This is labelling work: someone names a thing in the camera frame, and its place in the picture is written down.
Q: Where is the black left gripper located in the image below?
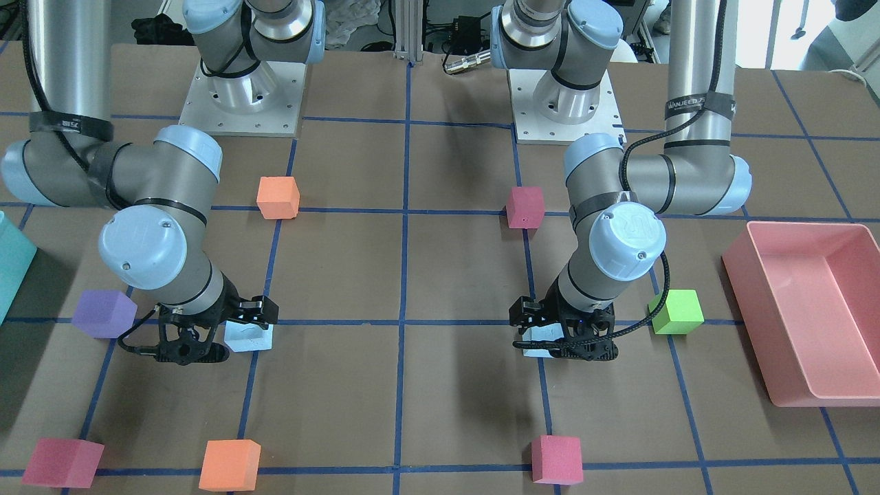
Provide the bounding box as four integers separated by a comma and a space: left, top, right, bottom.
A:
509, 296, 618, 361

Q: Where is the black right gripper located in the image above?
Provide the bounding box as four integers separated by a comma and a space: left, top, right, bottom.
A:
155, 296, 279, 364

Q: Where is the light blue block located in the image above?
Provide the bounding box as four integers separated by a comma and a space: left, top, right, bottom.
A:
223, 322, 274, 352
522, 322, 564, 358

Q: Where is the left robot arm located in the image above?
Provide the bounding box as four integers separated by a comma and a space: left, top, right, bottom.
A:
490, 1, 752, 361

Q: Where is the purple block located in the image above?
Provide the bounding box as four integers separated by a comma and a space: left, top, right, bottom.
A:
71, 289, 138, 339

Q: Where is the green block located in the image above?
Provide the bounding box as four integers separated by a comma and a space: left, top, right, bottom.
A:
652, 289, 705, 335

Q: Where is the orange block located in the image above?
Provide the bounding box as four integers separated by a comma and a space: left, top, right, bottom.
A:
256, 176, 300, 220
199, 439, 261, 492

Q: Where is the dark pink block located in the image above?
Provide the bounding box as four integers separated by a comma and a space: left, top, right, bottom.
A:
505, 187, 546, 230

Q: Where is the teal plastic bin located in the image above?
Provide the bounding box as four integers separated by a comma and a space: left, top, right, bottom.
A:
1, 211, 37, 324

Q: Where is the pink plastic bin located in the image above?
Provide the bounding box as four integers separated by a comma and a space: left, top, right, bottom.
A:
723, 221, 879, 407

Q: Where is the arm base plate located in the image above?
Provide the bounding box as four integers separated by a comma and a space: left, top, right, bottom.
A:
179, 60, 307, 138
508, 69, 628, 145

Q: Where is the aluminium frame post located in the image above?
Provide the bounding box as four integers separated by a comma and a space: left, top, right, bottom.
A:
390, 0, 426, 67

